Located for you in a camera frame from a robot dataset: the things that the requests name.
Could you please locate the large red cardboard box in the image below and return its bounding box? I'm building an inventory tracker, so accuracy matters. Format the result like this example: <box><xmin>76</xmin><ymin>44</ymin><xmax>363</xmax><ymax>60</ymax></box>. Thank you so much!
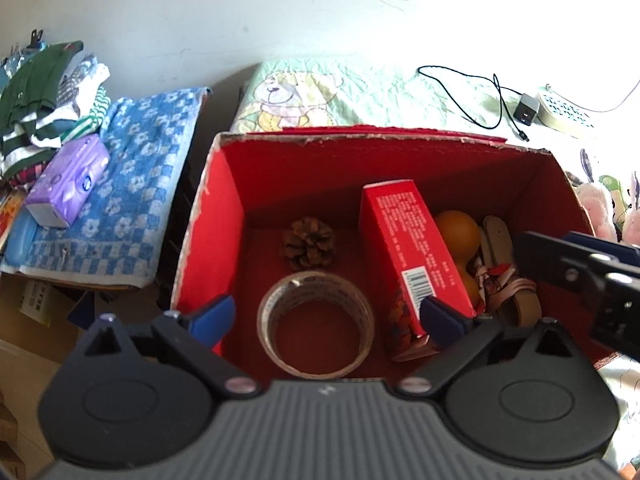
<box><xmin>170</xmin><ymin>124</ymin><xmax>624</xmax><ymax>382</ymax></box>

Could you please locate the black charger cable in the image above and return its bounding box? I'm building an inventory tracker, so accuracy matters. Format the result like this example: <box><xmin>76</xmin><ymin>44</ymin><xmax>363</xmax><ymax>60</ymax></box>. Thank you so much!
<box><xmin>417</xmin><ymin>65</ymin><xmax>531</xmax><ymax>142</ymax></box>

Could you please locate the clear packing tape roll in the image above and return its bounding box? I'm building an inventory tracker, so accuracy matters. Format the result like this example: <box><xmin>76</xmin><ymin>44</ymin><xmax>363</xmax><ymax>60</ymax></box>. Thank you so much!
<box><xmin>256</xmin><ymin>270</ymin><xmax>376</xmax><ymax>380</ymax></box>

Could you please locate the brown cardboard box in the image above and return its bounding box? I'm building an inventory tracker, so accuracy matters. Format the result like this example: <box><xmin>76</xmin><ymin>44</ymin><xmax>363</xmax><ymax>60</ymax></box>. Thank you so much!
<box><xmin>0</xmin><ymin>275</ymin><xmax>88</xmax><ymax>376</ymax></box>

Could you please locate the cream power strip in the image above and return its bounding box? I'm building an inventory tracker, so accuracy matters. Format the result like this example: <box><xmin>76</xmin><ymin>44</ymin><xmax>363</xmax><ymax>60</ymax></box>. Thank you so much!
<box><xmin>535</xmin><ymin>85</ymin><xmax>599</xmax><ymax>140</ymax></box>

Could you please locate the small green toy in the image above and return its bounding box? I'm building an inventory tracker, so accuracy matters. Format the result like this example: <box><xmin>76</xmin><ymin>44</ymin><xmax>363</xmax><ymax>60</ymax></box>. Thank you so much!
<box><xmin>599</xmin><ymin>175</ymin><xmax>626</xmax><ymax>227</ymax></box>

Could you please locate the brown pine cone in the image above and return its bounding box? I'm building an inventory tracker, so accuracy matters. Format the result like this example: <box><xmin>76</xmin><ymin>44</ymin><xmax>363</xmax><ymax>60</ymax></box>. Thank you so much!
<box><xmin>282</xmin><ymin>216</ymin><xmax>335</xmax><ymax>272</ymax></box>

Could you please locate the white power strip cable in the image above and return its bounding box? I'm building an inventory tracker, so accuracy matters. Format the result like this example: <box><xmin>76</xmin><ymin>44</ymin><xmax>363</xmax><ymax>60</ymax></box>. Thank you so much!
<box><xmin>582</xmin><ymin>76</ymin><xmax>640</xmax><ymax>114</ymax></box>

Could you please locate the colourful picture book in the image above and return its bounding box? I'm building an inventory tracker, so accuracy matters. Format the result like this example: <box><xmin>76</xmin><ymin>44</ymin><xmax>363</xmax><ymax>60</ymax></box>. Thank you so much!
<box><xmin>0</xmin><ymin>189</ymin><xmax>29</xmax><ymax>257</ymax></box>

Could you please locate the wooden sandal with patterned strap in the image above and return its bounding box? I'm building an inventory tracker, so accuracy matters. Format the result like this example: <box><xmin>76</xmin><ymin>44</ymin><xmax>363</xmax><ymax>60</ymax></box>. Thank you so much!
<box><xmin>472</xmin><ymin>215</ymin><xmax>544</xmax><ymax>330</ymax></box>

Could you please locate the orange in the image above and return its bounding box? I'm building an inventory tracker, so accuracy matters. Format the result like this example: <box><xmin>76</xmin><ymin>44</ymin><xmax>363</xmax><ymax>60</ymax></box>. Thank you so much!
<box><xmin>433</xmin><ymin>210</ymin><xmax>482</xmax><ymax>267</ymax></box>
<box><xmin>456</xmin><ymin>262</ymin><xmax>482</xmax><ymax>307</ymax></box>

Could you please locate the purple tissue pack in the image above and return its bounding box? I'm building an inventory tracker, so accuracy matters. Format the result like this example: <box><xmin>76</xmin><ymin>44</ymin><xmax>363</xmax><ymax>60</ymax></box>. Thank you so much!
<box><xmin>25</xmin><ymin>134</ymin><xmax>111</xmax><ymax>230</ymax></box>

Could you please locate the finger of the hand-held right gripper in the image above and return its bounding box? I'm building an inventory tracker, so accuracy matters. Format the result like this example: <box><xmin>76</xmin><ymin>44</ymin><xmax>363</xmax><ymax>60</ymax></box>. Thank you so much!
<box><xmin>514</xmin><ymin>231</ymin><xmax>640</xmax><ymax>362</ymax></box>
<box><xmin>561</xmin><ymin>230</ymin><xmax>640</xmax><ymax>263</ymax></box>

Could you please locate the small red carton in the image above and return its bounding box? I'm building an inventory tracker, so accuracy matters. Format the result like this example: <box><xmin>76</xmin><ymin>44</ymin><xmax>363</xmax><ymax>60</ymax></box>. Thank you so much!
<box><xmin>359</xmin><ymin>179</ymin><xmax>479</xmax><ymax>364</ymax></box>

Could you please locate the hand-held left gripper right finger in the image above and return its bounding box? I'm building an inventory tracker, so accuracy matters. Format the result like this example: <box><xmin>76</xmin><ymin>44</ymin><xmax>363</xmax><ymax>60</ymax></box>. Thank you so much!
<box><xmin>397</xmin><ymin>296</ymin><xmax>587</xmax><ymax>401</ymax></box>

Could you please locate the black charger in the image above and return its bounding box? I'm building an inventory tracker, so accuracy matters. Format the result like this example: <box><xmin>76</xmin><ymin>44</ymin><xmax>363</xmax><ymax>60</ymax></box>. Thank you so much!
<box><xmin>512</xmin><ymin>93</ymin><xmax>541</xmax><ymax>129</ymax></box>

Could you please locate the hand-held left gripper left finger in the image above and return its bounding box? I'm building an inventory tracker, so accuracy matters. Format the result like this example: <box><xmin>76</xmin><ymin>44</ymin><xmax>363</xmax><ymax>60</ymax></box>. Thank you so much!
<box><xmin>75</xmin><ymin>294</ymin><xmax>262</xmax><ymax>401</ymax></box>

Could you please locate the blue wipes pack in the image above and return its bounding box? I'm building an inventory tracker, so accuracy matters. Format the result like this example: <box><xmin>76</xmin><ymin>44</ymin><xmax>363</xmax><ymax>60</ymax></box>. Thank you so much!
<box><xmin>7</xmin><ymin>207</ymin><xmax>39</xmax><ymax>264</ymax></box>

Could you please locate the stack of folded clothes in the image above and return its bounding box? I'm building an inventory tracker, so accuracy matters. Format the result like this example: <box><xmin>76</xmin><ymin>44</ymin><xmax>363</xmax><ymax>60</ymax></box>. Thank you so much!
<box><xmin>0</xmin><ymin>40</ymin><xmax>112</xmax><ymax>190</ymax></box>

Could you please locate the pale pink bunny plush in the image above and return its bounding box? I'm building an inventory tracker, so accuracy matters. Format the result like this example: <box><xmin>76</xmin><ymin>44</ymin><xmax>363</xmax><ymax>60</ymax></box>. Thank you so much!
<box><xmin>572</xmin><ymin>149</ymin><xmax>614</xmax><ymax>237</ymax></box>

